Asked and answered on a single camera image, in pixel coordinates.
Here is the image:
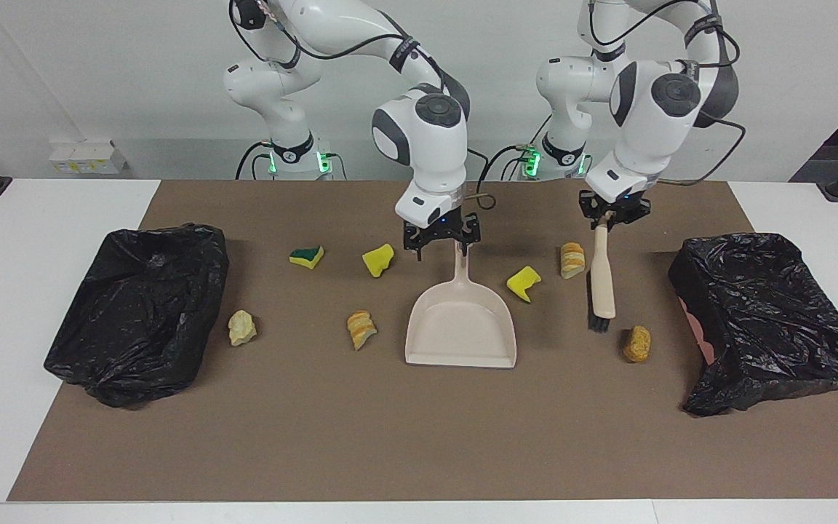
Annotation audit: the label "striped bread piece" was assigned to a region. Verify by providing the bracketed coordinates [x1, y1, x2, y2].
[346, 310, 378, 352]
[559, 242, 586, 280]

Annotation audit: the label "beige hand brush black bristles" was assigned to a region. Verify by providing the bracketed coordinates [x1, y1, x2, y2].
[586, 222, 618, 334]

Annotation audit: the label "beige plastic dustpan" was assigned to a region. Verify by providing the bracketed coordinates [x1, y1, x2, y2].
[404, 244, 518, 368]

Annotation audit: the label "green and yellow sponge piece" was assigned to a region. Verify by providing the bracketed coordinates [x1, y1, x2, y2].
[289, 246, 325, 271]

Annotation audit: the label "brown bread nugget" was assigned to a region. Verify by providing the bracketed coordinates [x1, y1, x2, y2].
[623, 325, 653, 364]

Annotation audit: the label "pale bread chunk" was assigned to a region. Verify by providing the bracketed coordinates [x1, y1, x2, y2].
[227, 310, 258, 348]

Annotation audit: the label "black bag lined pink bin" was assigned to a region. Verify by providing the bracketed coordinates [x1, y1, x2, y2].
[668, 231, 838, 418]

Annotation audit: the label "left black trash bag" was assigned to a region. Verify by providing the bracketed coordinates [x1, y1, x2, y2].
[43, 223, 231, 409]

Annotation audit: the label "brown table mat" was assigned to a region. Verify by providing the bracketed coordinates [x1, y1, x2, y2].
[7, 180, 838, 503]

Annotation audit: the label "white power box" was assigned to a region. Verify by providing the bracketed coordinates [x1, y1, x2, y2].
[49, 140, 129, 175]

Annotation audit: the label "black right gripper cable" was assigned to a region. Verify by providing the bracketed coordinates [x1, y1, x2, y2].
[226, 0, 496, 212]

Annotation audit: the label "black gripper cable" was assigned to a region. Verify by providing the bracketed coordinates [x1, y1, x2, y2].
[226, 0, 496, 212]
[588, 0, 746, 186]

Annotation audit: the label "black left arm base cable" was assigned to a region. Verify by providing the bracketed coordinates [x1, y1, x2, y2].
[481, 113, 554, 181]

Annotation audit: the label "black arm base cable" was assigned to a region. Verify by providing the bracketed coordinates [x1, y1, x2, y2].
[481, 113, 554, 181]
[236, 140, 348, 180]

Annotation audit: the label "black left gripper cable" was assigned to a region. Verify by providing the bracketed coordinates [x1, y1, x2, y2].
[588, 0, 746, 186]

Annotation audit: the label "black right arm base cable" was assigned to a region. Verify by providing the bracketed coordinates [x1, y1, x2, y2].
[236, 140, 348, 180]

